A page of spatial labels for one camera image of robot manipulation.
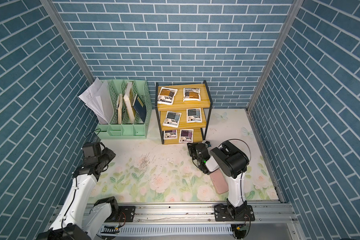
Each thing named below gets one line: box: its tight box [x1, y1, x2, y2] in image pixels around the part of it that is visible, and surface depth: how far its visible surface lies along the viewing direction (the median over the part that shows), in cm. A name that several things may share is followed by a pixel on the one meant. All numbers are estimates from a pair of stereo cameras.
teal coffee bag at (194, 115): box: [186, 108, 203, 123], surface depth 95 cm
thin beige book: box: [116, 93, 123, 125], surface depth 99 cm
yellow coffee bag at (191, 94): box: [183, 88, 201, 102], surface depth 81 cm
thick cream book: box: [123, 81, 135, 124], surface depth 98 cm
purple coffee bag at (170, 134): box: [163, 129, 178, 140], surface depth 104 cm
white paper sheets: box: [78, 77, 114, 124], surface depth 95 cm
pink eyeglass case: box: [209, 169, 229, 195], surface depth 83 cm
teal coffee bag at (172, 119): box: [162, 111, 182, 128], surface depth 93 cm
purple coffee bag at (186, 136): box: [178, 129, 194, 143], surface depth 104 cm
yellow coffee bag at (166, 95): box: [157, 87, 178, 105], surface depth 80 cm
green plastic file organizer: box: [95, 79, 153, 140], surface depth 104 cm
